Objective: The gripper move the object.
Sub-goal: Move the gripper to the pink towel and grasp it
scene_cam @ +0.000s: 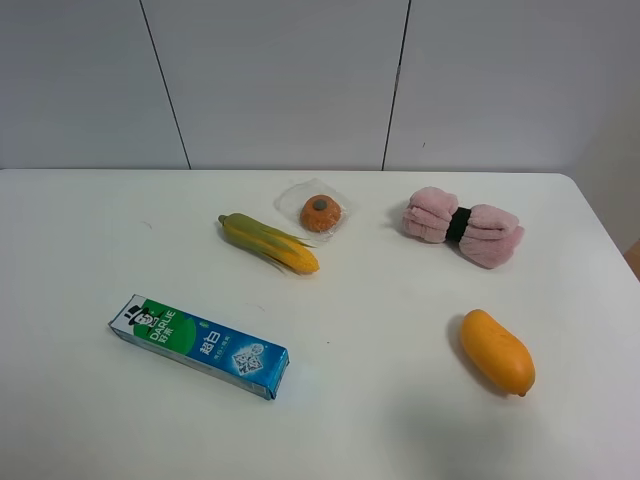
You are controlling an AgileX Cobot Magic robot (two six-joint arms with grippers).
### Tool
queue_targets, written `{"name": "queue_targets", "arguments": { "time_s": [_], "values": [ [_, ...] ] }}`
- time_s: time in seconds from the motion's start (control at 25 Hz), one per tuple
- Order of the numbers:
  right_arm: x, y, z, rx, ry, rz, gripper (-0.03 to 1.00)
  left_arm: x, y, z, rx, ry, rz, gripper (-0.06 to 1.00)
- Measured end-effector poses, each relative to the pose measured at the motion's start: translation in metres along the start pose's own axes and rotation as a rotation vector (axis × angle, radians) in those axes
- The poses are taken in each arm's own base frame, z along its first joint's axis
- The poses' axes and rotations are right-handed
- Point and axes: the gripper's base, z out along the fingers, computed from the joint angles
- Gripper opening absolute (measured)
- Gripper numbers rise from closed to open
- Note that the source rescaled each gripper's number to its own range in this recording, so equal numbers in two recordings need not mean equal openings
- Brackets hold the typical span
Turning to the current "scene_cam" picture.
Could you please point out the toy corn cob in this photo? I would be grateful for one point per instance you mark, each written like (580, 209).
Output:
(269, 243)

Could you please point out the orange pastry in plastic wrapper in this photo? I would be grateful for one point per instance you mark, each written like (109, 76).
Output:
(316, 208)

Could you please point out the pink rolled towel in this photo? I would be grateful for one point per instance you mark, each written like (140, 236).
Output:
(485, 235)

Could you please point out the yellow toy mango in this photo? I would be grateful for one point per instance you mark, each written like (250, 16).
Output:
(497, 353)

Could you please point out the Darlie toothpaste box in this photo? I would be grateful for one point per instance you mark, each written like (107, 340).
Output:
(242, 360)

